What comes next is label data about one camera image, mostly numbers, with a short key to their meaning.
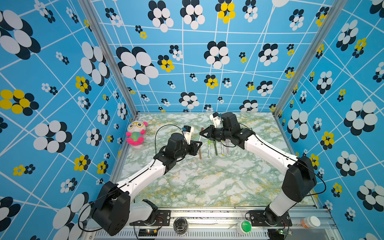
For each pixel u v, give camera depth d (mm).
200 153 985
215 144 1020
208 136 717
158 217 732
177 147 619
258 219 723
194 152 694
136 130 1016
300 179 439
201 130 793
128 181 455
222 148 988
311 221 662
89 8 691
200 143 785
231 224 724
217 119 741
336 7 681
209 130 721
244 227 634
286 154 490
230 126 630
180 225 620
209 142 1019
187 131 707
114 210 404
